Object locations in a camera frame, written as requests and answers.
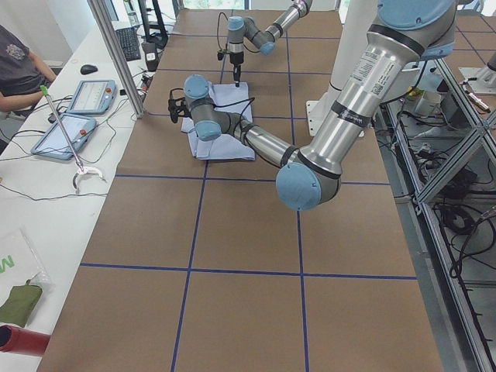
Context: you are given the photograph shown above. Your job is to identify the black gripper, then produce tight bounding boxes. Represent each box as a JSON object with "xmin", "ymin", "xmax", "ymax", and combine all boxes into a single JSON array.
[
  {"xmin": 217, "ymin": 49, "xmax": 244, "ymax": 87},
  {"xmin": 167, "ymin": 97, "xmax": 191, "ymax": 123}
]

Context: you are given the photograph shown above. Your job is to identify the light blue striped shirt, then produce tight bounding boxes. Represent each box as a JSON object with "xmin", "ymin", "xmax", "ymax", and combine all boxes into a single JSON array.
[{"xmin": 181, "ymin": 82, "xmax": 256, "ymax": 161}]

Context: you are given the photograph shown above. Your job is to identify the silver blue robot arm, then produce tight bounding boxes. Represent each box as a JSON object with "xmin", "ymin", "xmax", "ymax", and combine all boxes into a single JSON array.
[
  {"xmin": 217, "ymin": 0, "xmax": 312, "ymax": 88},
  {"xmin": 169, "ymin": 1, "xmax": 457, "ymax": 211}
]

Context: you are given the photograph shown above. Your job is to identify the upper teach pendant tablet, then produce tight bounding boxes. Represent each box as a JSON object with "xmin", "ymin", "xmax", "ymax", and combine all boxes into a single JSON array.
[{"xmin": 66, "ymin": 80, "xmax": 116, "ymax": 115}]

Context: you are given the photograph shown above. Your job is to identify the teach pendant tablet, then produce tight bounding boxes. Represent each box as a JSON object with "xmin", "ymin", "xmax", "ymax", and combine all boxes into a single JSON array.
[
  {"xmin": 66, "ymin": 80, "xmax": 116, "ymax": 115},
  {"xmin": 31, "ymin": 114, "xmax": 97, "ymax": 160}
]

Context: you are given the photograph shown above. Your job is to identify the black keyboard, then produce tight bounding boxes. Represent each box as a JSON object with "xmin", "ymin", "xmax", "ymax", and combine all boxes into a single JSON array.
[{"xmin": 115, "ymin": 27, "xmax": 141, "ymax": 61}]

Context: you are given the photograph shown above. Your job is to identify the black computer mouse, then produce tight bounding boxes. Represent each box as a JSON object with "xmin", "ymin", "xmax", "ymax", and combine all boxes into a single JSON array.
[{"xmin": 80, "ymin": 64, "xmax": 98, "ymax": 75}]

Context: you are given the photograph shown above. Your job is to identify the reacher grabber stick tool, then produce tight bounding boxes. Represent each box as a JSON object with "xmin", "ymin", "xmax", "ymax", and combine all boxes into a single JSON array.
[{"xmin": 40, "ymin": 85, "xmax": 106, "ymax": 195}]

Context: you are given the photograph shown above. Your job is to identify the lower teach pendant tablet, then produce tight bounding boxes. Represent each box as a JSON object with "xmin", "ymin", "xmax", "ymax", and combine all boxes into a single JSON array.
[{"xmin": 31, "ymin": 114, "xmax": 97, "ymax": 160}]

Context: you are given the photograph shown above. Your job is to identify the seated person dark shirt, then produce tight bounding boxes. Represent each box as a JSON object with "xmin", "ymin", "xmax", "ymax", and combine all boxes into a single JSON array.
[{"xmin": 1, "ymin": 26, "xmax": 57, "ymax": 113}]

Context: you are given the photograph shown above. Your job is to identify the white plastic bag green print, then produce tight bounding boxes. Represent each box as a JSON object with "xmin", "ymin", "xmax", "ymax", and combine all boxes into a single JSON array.
[{"xmin": 1, "ymin": 229, "xmax": 53, "ymax": 327}]

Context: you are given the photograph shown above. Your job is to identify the dark green object on table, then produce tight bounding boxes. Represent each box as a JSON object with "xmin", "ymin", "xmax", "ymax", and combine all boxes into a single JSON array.
[{"xmin": 1, "ymin": 284, "xmax": 43, "ymax": 328}]

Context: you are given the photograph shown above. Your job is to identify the red cylinder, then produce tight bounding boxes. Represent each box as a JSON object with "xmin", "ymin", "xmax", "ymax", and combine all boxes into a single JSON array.
[{"xmin": 1, "ymin": 325, "xmax": 50, "ymax": 357}]

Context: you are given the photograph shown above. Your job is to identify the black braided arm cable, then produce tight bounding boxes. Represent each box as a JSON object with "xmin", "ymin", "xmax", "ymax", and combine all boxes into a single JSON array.
[
  {"xmin": 215, "ymin": 11, "xmax": 264, "ymax": 59},
  {"xmin": 168, "ymin": 87, "xmax": 257, "ymax": 133}
]

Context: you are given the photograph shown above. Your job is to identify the aluminium frame post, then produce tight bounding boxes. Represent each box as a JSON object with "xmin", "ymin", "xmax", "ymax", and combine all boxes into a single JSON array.
[{"xmin": 87, "ymin": 0, "xmax": 145, "ymax": 119}]

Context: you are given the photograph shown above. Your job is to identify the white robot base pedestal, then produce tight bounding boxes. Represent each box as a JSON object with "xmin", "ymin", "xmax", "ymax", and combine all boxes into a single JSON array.
[{"xmin": 306, "ymin": 0, "xmax": 377, "ymax": 136}]

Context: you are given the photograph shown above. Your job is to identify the aluminium frame rack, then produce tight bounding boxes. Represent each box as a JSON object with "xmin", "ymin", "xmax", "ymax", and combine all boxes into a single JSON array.
[{"xmin": 371, "ymin": 38, "xmax": 496, "ymax": 372}]

